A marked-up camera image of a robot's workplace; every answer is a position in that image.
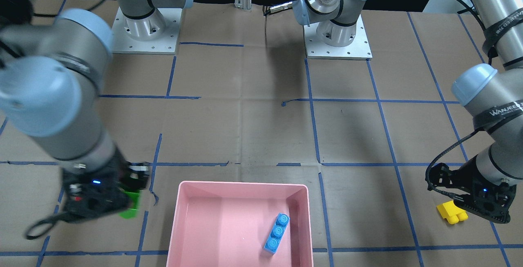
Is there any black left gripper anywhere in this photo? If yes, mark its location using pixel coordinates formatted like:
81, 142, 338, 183
427, 157, 516, 224

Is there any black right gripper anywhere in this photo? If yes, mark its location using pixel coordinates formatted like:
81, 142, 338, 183
61, 150, 150, 220

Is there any green toy block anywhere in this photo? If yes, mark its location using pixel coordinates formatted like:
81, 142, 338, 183
119, 191, 141, 219

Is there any yellow toy block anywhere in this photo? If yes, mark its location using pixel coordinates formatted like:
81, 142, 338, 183
436, 200, 469, 225

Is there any blue toy block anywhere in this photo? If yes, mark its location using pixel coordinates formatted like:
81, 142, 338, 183
264, 213, 290, 255

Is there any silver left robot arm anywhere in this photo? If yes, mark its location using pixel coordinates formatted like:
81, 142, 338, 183
290, 0, 523, 224

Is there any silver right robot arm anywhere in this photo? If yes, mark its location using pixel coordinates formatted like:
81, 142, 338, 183
1, 0, 150, 223

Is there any pink plastic box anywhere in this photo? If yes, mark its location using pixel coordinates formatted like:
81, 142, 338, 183
166, 181, 314, 267

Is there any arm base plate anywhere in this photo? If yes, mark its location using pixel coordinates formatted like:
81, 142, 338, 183
303, 15, 373, 60
112, 8, 183, 55

